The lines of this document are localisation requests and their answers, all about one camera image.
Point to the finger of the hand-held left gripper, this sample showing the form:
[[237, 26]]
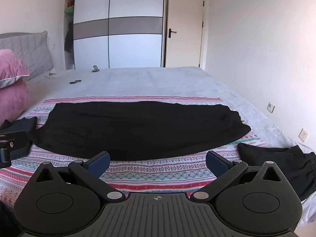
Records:
[[14, 139]]

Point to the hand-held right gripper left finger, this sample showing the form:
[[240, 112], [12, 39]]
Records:
[[100, 164]]

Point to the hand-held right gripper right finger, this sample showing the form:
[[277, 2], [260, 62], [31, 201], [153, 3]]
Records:
[[217, 163]]

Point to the black pants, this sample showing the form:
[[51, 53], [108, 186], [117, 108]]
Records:
[[138, 128]]

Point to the dark folded pants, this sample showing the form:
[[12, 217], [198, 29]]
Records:
[[23, 128]]

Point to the patterned striped blanket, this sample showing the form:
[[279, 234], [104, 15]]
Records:
[[160, 170]]

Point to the crumpled black garment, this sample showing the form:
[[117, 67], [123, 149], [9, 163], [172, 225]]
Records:
[[284, 164]]

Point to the pink pillow with grey trim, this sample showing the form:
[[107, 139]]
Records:
[[11, 66]]

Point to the white paper sheet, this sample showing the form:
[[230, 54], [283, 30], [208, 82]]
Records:
[[51, 74]]

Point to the dark cloth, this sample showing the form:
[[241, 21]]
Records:
[[7, 219]]

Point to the small black flat object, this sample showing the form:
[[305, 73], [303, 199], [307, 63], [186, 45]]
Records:
[[74, 81]]

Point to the grey quilted pillow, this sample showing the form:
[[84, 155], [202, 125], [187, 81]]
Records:
[[32, 49]]

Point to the dark hanging garment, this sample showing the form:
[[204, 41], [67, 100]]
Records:
[[69, 38]]

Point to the green garment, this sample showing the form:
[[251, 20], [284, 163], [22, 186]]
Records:
[[69, 10]]

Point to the white door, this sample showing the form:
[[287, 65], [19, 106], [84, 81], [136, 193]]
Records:
[[184, 27]]

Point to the white and grey wardrobe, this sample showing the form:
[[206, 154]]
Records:
[[118, 24]]

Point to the white wall socket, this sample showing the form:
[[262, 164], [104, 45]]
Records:
[[304, 135], [270, 107]]

